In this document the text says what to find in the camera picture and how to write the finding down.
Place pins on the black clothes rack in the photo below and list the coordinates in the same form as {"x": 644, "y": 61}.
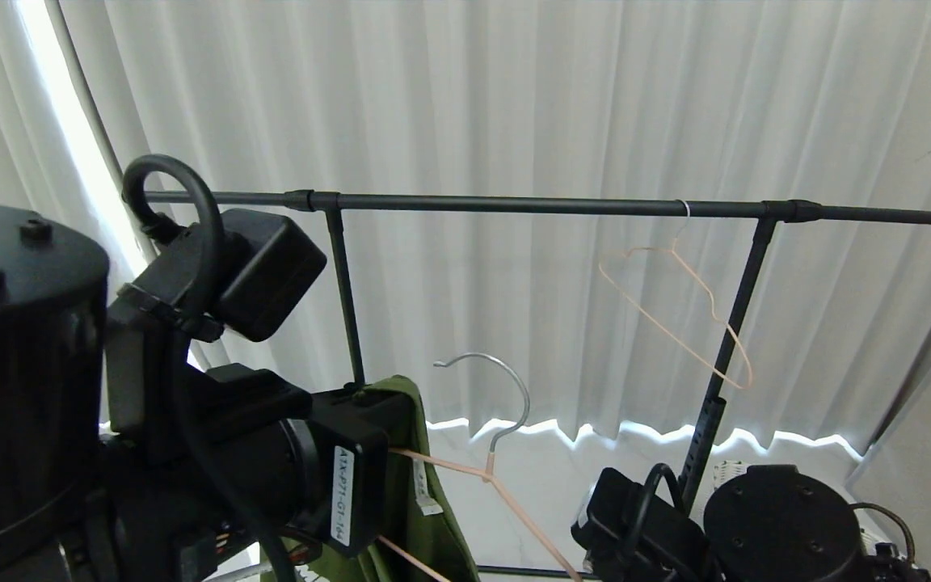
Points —
{"x": 514, "y": 204}

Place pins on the pink clothes hanger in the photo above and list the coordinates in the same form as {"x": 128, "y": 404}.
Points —
{"x": 685, "y": 212}
{"x": 488, "y": 470}

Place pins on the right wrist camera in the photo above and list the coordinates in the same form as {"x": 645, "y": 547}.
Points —
{"x": 603, "y": 525}

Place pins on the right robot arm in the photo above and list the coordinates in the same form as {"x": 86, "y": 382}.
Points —
{"x": 781, "y": 525}

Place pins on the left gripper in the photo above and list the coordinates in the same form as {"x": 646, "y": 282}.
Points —
{"x": 364, "y": 485}

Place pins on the green shirt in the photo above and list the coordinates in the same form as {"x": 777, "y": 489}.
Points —
{"x": 401, "y": 420}

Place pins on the white laundry basket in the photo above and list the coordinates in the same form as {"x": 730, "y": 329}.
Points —
{"x": 726, "y": 471}

